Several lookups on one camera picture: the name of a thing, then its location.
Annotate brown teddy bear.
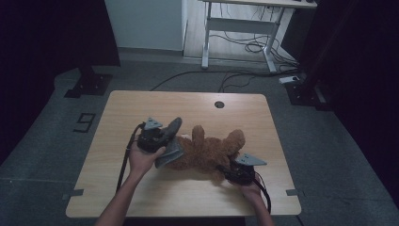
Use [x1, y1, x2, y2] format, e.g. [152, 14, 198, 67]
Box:
[166, 124, 247, 184]

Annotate short black floor cable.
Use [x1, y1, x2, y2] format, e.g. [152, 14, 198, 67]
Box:
[218, 73, 256, 94]

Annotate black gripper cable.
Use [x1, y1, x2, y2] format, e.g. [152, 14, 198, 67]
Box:
[116, 122, 146, 193]
[253, 169, 273, 215]

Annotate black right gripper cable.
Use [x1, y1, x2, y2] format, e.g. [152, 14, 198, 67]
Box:
[253, 169, 273, 215]

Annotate person's left hand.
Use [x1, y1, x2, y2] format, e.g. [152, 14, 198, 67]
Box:
[128, 144, 167, 182]

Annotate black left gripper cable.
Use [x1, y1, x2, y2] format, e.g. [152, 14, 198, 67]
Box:
[116, 122, 146, 193]

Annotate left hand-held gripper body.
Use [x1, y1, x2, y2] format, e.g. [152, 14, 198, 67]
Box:
[136, 117, 170, 154]

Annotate white cabinet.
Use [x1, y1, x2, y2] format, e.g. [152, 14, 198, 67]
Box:
[104, 0, 188, 53]

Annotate white power strip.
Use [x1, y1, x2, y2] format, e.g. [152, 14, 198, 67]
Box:
[278, 75, 301, 85]

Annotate black stand base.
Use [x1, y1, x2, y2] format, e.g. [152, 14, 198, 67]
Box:
[64, 65, 114, 99]
[284, 78, 333, 112]

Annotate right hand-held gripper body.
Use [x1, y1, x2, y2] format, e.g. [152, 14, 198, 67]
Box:
[223, 153, 268, 186]

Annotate grey fluffy cloth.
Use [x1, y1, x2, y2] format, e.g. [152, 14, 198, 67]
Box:
[154, 117, 186, 170]

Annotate black curtain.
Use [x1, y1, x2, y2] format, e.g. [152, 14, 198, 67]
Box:
[0, 0, 121, 164]
[296, 0, 399, 209]

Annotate white desk frame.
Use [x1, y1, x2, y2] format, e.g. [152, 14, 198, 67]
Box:
[197, 0, 318, 73]

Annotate long black floor cable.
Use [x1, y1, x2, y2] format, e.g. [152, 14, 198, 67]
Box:
[150, 69, 303, 92]

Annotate person's right hand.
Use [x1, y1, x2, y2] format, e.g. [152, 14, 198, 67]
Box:
[236, 179, 263, 205]

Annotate grey tape strip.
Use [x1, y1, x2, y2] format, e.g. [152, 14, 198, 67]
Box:
[285, 188, 306, 198]

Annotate tangled black floor cables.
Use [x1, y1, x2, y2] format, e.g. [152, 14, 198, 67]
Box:
[209, 31, 299, 69]

